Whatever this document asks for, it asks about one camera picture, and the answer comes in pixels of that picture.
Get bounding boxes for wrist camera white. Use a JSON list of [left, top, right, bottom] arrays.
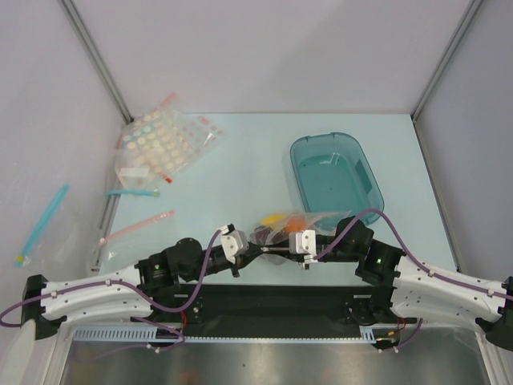
[[289, 229, 317, 270], [218, 224, 249, 265]]

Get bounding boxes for teal transparent plastic tray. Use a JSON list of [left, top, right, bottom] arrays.
[[289, 132, 385, 215]]

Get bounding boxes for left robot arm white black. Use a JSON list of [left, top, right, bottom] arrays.
[[20, 233, 264, 340]]

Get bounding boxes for purple grape bunch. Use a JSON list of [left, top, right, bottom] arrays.
[[250, 225, 289, 265]]

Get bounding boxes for clear zip bag red dots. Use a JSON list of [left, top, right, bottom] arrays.
[[250, 211, 351, 246]]

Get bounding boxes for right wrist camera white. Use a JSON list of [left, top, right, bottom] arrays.
[[289, 229, 317, 270]]

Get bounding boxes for aluminium frame post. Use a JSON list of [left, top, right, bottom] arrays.
[[410, 0, 486, 124], [58, 0, 133, 124]]

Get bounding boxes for white slotted cable duct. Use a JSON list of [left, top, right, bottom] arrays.
[[74, 323, 402, 344]]

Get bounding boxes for zip bag blue zipper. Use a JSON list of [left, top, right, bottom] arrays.
[[105, 176, 161, 198]]

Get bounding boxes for right aluminium frame post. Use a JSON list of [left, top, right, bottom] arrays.
[[410, 0, 486, 124]]

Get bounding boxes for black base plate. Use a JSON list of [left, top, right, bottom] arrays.
[[153, 284, 406, 339]]

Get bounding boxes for zip bag pastel dots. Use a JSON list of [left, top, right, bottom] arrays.
[[114, 92, 191, 189]]

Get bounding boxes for clear bag teal zipper wall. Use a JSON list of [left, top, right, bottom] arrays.
[[13, 183, 87, 281]]

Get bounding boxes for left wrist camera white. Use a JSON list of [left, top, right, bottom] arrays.
[[218, 224, 249, 265]]

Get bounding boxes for yellow mango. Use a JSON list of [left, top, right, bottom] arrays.
[[261, 214, 284, 226]]

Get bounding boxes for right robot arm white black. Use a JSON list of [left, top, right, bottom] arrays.
[[255, 214, 512, 351]]

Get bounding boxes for orange fruit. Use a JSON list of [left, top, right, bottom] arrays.
[[284, 216, 308, 233]]

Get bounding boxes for left aluminium frame post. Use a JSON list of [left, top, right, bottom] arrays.
[[58, 0, 133, 124]]

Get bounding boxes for zip bag red dots back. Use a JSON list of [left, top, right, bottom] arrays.
[[175, 114, 228, 160]]

